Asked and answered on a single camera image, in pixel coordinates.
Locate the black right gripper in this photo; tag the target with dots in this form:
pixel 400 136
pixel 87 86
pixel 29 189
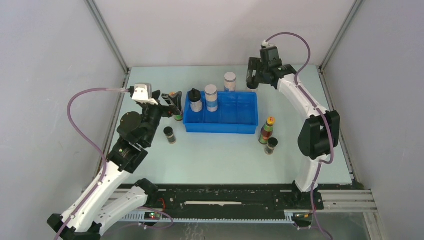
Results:
pixel 255 64

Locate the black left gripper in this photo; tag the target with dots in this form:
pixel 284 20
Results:
pixel 168 111

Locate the black-lid jar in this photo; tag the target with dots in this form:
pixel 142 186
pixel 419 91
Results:
pixel 195 99
pixel 252 87

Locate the silver-lid blue-label jar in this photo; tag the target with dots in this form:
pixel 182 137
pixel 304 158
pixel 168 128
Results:
pixel 211 97
pixel 230 82

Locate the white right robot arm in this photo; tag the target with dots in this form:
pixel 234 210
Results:
pixel 320 132

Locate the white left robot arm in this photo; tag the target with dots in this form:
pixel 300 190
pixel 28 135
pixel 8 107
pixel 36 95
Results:
pixel 91 216

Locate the small black-cap spice jar left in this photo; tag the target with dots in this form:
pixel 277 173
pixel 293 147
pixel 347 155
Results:
pixel 170 135

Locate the small black-cap spice jar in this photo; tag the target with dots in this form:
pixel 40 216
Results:
pixel 271 145
pixel 170 135

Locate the blue divided plastic bin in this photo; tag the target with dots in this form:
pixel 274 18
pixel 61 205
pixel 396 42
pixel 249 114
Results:
pixel 237 113

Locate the small black-cap spice jar right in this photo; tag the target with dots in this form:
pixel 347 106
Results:
pixel 271 145

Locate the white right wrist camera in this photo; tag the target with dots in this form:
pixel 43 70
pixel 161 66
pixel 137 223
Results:
pixel 269 55

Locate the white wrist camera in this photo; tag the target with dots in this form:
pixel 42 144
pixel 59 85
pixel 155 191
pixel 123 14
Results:
pixel 142 93
pixel 269 55

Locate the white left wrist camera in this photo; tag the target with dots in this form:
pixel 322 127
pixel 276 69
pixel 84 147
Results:
pixel 142 93

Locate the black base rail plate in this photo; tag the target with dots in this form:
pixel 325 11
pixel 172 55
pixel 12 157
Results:
pixel 233 201

